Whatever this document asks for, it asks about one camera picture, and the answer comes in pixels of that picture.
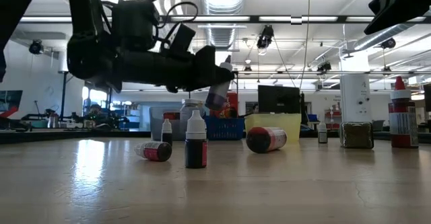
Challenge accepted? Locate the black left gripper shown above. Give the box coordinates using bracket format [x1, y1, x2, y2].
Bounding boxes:
[114, 44, 236, 94]

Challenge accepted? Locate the purple bottle with white label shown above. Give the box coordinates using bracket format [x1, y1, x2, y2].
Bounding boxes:
[204, 54, 234, 111]

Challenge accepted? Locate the red cereal box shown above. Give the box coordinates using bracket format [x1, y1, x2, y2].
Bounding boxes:
[209, 91, 239, 119]

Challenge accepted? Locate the white-lidded spice jar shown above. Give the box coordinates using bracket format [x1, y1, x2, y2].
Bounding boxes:
[180, 98, 205, 141]

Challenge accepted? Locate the small red-label bottle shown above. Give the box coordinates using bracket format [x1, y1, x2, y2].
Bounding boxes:
[133, 141, 173, 163]

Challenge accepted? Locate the tiny pink-capped bottle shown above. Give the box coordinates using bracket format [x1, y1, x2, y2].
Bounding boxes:
[317, 121, 329, 144]

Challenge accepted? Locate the blue plastic basket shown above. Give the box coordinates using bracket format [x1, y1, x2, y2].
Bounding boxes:
[204, 116, 246, 141]

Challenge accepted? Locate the black monitor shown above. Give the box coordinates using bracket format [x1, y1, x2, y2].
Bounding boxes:
[258, 85, 302, 114]

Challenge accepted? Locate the grey plastic bin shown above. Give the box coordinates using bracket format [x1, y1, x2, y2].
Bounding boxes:
[150, 106, 189, 141]

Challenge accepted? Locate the yellow plastic bin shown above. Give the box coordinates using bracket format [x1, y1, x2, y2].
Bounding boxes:
[244, 112, 302, 141]

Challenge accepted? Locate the black overhead gantry bar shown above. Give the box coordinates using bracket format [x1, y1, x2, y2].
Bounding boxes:
[20, 14, 431, 25]

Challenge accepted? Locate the white pillar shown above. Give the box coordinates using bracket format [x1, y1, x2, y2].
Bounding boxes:
[339, 50, 371, 124]

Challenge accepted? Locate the small shelf with red bins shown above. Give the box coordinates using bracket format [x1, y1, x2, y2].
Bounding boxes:
[325, 108, 341, 130]

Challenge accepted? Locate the green spice bottle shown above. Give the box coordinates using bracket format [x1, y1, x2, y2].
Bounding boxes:
[339, 121, 374, 150]

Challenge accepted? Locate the person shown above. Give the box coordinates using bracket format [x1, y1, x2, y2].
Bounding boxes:
[89, 103, 103, 118]

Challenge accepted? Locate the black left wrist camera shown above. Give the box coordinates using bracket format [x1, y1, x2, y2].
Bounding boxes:
[164, 22, 197, 55]

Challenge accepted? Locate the black overhead camera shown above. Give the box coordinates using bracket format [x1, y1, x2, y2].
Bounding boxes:
[256, 24, 275, 55]

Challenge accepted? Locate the silver ceiling duct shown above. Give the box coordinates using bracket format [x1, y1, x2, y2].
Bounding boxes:
[200, 0, 246, 50]

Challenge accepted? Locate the black background rig frame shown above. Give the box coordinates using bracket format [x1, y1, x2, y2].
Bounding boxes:
[59, 69, 115, 120]

